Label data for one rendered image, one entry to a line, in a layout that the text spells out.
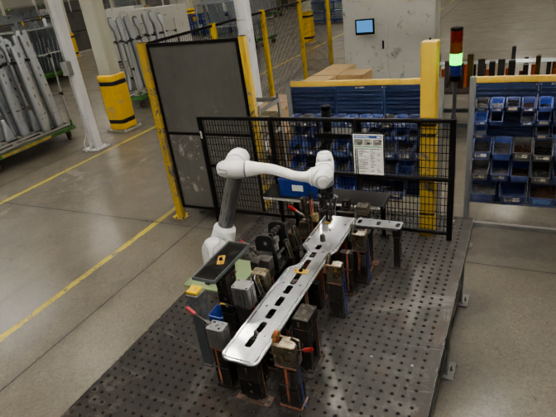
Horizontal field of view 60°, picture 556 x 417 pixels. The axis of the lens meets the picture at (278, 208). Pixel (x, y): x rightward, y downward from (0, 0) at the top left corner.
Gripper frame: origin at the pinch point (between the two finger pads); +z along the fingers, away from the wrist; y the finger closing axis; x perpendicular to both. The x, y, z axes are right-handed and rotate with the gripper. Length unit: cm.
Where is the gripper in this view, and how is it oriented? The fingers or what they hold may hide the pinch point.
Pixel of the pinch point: (328, 215)
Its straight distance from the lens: 297.9
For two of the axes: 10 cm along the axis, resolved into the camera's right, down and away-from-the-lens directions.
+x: 4.3, -4.4, 7.9
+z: 1.1, 8.9, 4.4
